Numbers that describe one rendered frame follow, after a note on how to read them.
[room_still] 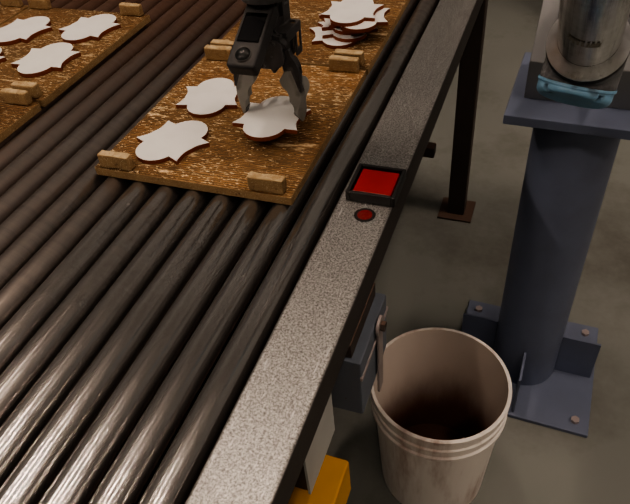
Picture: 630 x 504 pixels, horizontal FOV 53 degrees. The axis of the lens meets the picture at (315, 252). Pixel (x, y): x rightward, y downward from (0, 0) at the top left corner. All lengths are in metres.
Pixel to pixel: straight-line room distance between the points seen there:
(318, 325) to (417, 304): 1.28
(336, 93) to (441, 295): 1.04
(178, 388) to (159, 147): 0.48
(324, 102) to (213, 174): 0.27
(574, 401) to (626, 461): 0.19
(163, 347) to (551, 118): 0.82
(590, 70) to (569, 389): 1.08
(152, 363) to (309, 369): 0.19
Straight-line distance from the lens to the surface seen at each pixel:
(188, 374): 0.77
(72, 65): 1.49
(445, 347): 1.55
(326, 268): 0.86
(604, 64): 1.03
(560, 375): 1.93
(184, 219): 0.99
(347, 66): 1.27
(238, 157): 1.06
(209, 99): 1.22
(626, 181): 2.68
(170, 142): 1.11
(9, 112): 1.37
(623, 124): 1.29
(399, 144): 1.09
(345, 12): 1.40
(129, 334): 0.84
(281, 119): 1.08
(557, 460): 1.79
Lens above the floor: 1.52
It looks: 43 degrees down
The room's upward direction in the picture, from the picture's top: 6 degrees counter-clockwise
